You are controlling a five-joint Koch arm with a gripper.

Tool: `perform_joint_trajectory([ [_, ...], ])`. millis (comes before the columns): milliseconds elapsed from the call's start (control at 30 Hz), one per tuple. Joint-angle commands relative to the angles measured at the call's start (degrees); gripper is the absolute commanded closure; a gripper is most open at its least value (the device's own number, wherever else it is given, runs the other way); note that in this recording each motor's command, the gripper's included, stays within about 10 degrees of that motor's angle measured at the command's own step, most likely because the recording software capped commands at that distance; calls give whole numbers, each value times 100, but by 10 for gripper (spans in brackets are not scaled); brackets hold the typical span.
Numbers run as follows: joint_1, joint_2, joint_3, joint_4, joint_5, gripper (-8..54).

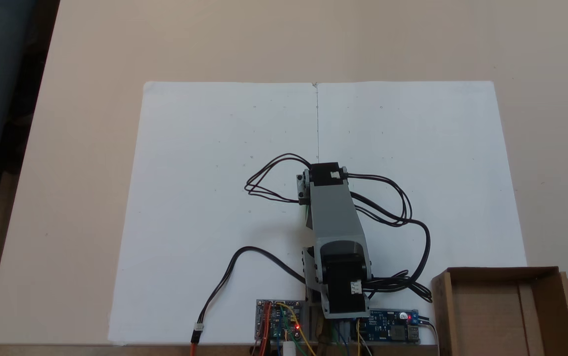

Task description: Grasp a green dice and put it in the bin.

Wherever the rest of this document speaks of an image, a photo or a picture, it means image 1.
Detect white paper sheet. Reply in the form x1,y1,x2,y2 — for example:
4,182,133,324
108,81,528,346

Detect blue circuit board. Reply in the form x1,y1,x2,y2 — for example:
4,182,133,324
358,309,422,345

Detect brown cardboard box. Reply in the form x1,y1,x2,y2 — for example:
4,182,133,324
431,267,568,356

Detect black motor wire loop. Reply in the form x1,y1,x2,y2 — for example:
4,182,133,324
244,153,313,204

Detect black power cable orange end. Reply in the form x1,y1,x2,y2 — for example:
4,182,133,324
189,246,307,356

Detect circuit board with jumper wires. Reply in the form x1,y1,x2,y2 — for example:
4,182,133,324
256,299,303,343

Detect orange jumper wires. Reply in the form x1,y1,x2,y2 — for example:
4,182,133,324
258,303,271,356

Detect black motor wire bundle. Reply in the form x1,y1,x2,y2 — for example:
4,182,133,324
345,173,433,304

